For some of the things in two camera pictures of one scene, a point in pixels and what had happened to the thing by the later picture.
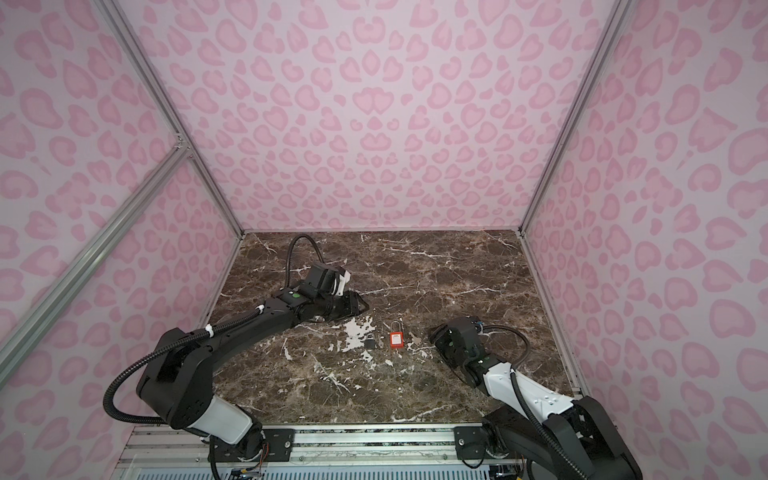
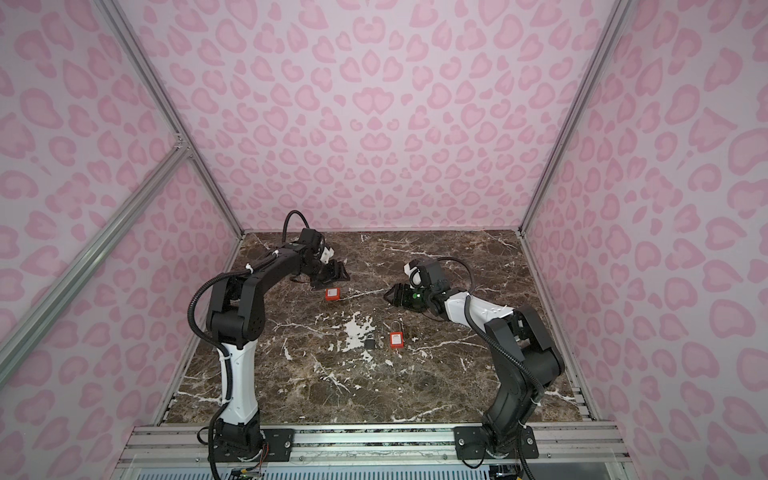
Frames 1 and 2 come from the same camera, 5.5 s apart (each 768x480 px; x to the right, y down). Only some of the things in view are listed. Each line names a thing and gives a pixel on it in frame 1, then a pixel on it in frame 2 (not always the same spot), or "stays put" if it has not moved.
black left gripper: x=352 y=305 → x=336 y=273
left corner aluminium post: x=159 y=93 stays put
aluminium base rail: x=317 y=446 stays put
